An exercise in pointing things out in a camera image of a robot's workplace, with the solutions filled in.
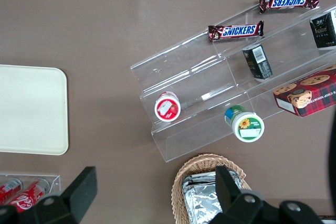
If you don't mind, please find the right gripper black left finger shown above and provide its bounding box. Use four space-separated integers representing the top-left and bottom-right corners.
33 166 98 224

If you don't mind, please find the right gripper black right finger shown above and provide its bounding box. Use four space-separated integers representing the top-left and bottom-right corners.
207 166 266 224

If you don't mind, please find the oval light wicker basket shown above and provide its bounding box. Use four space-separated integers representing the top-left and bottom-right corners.
171 153 247 224

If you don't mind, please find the cream plastic tray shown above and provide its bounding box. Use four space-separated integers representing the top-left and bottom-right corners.
0 64 69 156

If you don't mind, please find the silver foil packet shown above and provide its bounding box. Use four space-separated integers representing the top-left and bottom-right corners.
182 179 224 224
183 170 244 192

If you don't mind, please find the clear acrylic bottle rack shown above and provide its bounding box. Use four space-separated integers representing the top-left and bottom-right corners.
0 173 62 209

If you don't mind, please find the green sunflower lid cup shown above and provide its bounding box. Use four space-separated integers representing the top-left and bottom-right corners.
224 105 265 143

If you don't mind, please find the strawberry yogurt cup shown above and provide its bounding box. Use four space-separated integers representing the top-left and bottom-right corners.
154 91 181 122

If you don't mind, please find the clear acrylic stepped display stand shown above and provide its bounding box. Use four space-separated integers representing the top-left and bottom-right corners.
130 11 263 163
214 0 336 122

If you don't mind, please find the red tartan cookie box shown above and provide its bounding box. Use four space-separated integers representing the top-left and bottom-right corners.
272 64 336 118

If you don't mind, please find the small black carton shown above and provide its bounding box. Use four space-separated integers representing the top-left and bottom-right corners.
241 44 274 80
309 8 336 49

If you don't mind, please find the Snickers chocolate bar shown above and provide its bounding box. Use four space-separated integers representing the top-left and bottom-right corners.
259 0 321 14
208 20 265 42

